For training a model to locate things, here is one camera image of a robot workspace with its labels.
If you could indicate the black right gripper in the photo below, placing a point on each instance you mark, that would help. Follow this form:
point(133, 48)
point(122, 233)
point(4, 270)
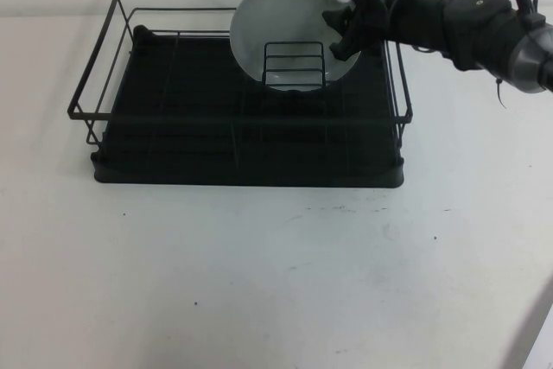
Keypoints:
point(376, 14)

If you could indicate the grey round plate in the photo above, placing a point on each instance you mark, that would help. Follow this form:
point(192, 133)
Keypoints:
point(276, 14)

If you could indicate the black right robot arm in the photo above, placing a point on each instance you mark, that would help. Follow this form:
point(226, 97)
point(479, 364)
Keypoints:
point(453, 23)

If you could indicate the black zip tie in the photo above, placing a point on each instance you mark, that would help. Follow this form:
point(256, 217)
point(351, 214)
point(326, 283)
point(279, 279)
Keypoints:
point(500, 92)

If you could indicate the black plastic drip tray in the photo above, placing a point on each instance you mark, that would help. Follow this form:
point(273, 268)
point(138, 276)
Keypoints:
point(194, 161)

